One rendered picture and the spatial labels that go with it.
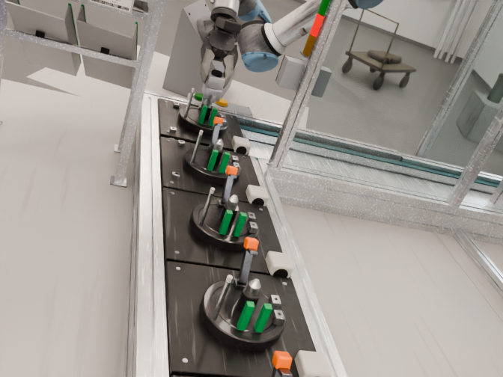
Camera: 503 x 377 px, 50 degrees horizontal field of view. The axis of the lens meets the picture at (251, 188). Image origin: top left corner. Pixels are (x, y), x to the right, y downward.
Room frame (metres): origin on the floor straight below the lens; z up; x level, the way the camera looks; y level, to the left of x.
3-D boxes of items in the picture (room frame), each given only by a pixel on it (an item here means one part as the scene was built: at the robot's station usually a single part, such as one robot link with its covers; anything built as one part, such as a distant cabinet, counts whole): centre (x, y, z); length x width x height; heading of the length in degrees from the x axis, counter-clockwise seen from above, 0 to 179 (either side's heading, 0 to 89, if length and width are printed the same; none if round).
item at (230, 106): (1.61, 0.18, 0.93); 0.21 x 0.07 x 0.06; 110
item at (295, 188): (1.46, -0.10, 0.91); 0.84 x 0.28 x 0.10; 110
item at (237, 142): (1.32, 0.07, 0.97); 0.05 x 0.05 x 0.04; 20
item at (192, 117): (1.38, 0.19, 0.98); 0.14 x 0.14 x 0.02
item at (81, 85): (1.87, 0.33, 0.84); 0.90 x 0.70 x 0.03; 91
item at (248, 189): (1.14, 0.11, 1.01); 0.24 x 0.24 x 0.13; 20
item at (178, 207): (0.91, 0.02, 1.01); 0.24 x 0.24 x 0.13; 20
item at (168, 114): (1.38, 0.19, 0.96); 0.24 x 0.24 x 0.02; 20
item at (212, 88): (1.37, 0.19, 1.09); 0.08 x 0.04 x 0.07; 19
